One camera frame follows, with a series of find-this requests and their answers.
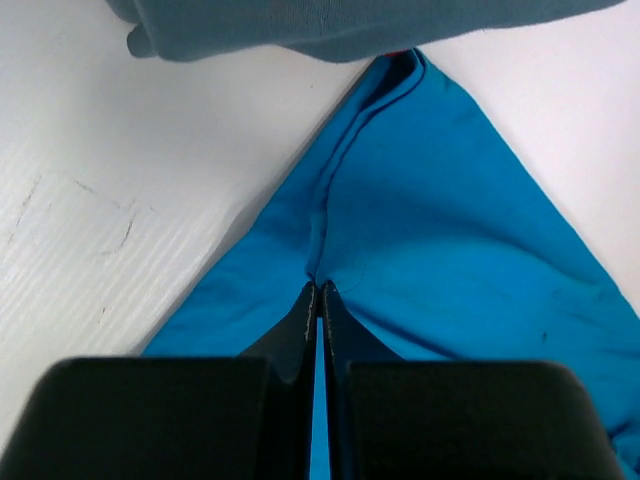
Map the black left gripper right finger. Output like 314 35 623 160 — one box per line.
321 283 623 479

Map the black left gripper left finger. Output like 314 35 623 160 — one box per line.
1 284 318 479

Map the bright blue t-shirt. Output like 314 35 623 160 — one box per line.
145 49 639 479

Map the red folded t-shirt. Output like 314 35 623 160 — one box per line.
383 50 407 58

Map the teal folded t-shirt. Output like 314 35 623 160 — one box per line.
108 0 613 63

